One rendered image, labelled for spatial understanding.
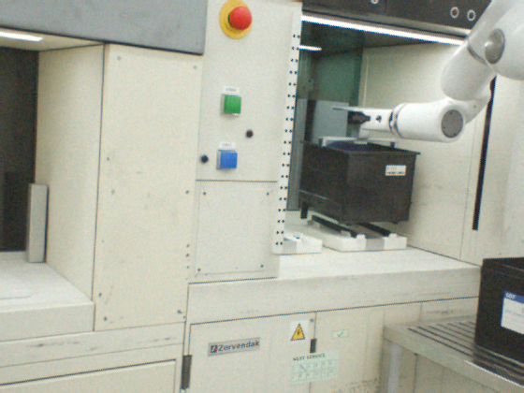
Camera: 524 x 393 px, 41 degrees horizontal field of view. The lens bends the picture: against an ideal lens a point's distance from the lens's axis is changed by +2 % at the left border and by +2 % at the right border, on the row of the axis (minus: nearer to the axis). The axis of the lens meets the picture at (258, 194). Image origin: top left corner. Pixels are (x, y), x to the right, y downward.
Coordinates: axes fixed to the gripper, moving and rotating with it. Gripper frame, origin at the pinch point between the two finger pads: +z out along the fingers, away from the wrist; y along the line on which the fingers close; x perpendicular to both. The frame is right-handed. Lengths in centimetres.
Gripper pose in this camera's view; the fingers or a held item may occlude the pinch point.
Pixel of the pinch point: (363, 118)
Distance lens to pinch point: 180.8
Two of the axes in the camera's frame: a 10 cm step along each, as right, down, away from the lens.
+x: 0.8, -9.9, -1.1
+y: 8.8, 0.1, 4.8
